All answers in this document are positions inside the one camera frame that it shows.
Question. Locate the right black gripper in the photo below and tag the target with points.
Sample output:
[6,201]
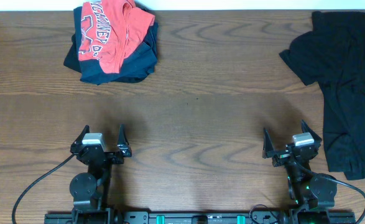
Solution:
[281,157]

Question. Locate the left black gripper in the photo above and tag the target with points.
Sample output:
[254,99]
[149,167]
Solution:
[124,150]

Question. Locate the black polo shirt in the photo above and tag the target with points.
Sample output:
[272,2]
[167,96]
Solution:
[332,54]

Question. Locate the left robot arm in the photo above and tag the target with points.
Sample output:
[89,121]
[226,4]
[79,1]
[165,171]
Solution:
[90,189]

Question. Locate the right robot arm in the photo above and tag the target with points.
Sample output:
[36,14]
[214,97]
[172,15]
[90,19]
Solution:
[314,193]

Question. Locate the navy folded shirt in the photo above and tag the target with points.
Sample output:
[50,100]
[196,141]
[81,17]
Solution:
[134,69]

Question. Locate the red printed folded t-shirt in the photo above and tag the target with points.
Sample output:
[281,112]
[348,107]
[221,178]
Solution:
[111,30]

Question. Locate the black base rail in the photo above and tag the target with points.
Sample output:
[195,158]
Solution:
[257,216]

